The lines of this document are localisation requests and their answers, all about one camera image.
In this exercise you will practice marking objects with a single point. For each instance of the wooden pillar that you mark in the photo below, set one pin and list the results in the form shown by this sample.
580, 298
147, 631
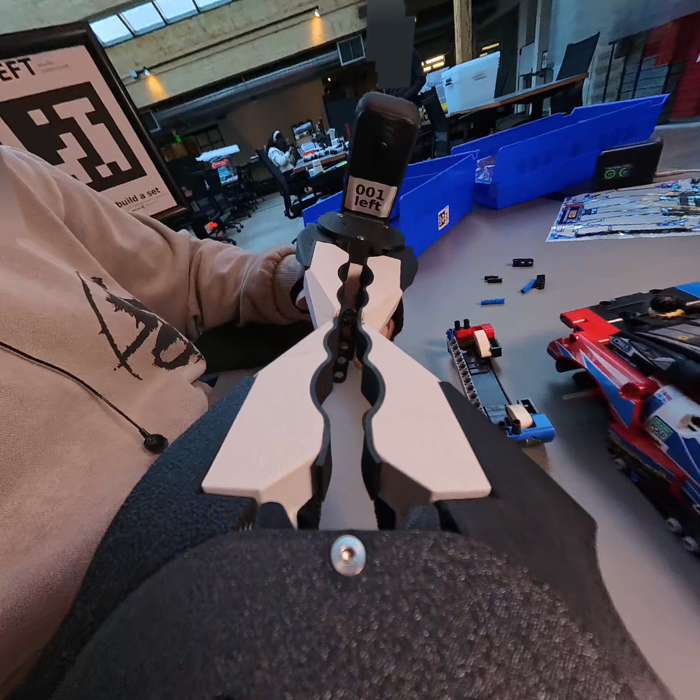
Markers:
463, 30

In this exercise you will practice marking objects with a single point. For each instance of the person's left forearm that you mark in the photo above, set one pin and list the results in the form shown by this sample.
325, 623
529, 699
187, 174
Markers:
235, 279

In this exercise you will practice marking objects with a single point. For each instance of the black office chair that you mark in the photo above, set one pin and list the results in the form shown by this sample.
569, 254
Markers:
574, 60

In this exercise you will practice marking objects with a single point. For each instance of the white storage box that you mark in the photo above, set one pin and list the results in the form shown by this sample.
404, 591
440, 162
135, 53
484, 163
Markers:
470, 82

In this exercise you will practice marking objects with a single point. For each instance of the large blue plastic bin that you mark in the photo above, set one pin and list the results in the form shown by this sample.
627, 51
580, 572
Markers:
547, 158

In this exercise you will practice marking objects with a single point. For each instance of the skylight window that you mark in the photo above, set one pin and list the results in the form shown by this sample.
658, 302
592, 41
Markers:
147, 16

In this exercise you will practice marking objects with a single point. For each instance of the long black lego chassis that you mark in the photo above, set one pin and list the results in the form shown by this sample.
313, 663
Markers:
481, 377

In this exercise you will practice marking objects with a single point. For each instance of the black lego connector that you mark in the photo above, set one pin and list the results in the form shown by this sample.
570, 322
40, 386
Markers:
523, 262

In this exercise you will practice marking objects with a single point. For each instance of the wall lamp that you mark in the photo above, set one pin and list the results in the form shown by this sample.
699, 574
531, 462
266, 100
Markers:
154, 85
316, 24

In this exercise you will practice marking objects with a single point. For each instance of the black connector with blue pin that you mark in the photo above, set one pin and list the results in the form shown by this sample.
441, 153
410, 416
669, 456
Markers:
540, 281

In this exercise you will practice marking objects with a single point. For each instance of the red blue lego race car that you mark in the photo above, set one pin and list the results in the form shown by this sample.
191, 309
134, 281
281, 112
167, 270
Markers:
618, 377

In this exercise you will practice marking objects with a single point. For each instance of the black framed tag sign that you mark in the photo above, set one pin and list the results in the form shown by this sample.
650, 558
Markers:
65, 136

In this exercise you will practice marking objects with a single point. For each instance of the black display device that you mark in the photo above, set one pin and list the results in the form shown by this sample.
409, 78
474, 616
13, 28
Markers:
623, 172

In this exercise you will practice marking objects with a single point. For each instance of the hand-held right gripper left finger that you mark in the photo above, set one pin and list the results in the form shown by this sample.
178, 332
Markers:
262, 437

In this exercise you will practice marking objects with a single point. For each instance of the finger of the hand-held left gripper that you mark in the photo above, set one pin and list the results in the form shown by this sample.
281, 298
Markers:
385, 284
325, 284

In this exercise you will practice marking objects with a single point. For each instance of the wooden table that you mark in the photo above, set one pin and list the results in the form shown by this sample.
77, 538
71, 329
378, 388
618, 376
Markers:
525, 90

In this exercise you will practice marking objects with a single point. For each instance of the holographic sticker sheet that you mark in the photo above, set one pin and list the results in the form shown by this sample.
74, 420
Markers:
618, 219

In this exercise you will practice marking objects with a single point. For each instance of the person's left hand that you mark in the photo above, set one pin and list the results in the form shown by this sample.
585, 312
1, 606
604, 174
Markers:
391, 322

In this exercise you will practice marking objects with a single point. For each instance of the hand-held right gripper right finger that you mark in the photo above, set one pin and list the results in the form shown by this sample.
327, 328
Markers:
432, 443

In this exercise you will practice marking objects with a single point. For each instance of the person's torso in beige hoodie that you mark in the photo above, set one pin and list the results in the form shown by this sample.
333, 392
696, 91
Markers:
54, 328

